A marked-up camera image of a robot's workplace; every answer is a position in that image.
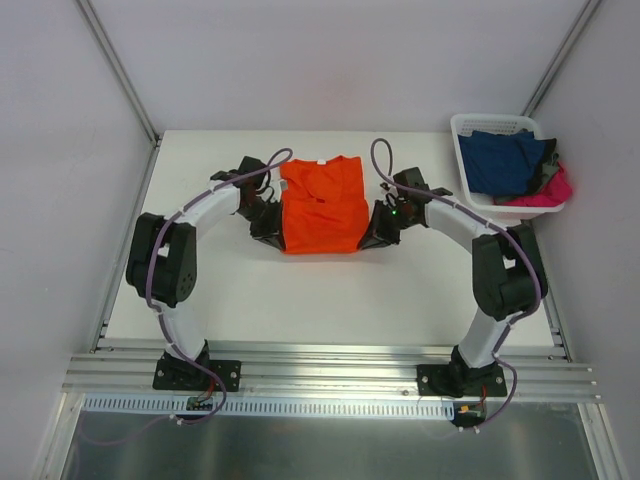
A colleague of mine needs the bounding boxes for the pink t shirt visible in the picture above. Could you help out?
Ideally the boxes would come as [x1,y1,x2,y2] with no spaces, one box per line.
[506,164,573,208]

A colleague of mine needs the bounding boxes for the blue t shirt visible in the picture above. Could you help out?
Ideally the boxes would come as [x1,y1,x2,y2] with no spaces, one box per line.
[458,131,534,197]

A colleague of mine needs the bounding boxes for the orange t shirt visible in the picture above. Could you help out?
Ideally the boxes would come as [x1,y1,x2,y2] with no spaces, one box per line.
[279,155,369,255]

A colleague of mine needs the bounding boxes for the aluminium mounting rail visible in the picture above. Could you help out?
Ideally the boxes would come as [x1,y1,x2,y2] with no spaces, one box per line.
[62,339,604,403]

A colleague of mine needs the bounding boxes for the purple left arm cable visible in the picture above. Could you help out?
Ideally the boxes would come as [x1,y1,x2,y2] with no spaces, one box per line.
[74,147,294,444]

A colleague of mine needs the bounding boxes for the white plastic laundry basket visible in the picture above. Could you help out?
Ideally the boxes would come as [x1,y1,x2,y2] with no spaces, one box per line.
[450,113,574,220]

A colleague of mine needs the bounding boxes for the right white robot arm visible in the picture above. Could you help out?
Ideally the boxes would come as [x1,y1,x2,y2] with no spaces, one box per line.
[358,167,548,398]

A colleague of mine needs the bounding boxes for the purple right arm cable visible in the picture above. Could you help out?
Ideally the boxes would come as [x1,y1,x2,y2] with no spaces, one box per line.
[369,138,547,434]

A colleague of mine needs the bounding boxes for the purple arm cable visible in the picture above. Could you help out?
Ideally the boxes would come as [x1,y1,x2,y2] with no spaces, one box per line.
[369,138,547,434]
[74,147,294,444]

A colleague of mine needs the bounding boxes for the white slotted cable duct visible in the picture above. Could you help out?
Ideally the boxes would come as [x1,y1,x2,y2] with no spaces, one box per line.
[83,394,454,421]

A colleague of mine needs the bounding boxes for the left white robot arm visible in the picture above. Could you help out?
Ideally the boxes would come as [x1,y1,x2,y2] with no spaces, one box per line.
[125,148,293,393]

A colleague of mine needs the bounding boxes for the dark grey t shirt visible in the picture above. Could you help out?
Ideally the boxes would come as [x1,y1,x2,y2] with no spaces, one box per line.
[523,131,560,195]

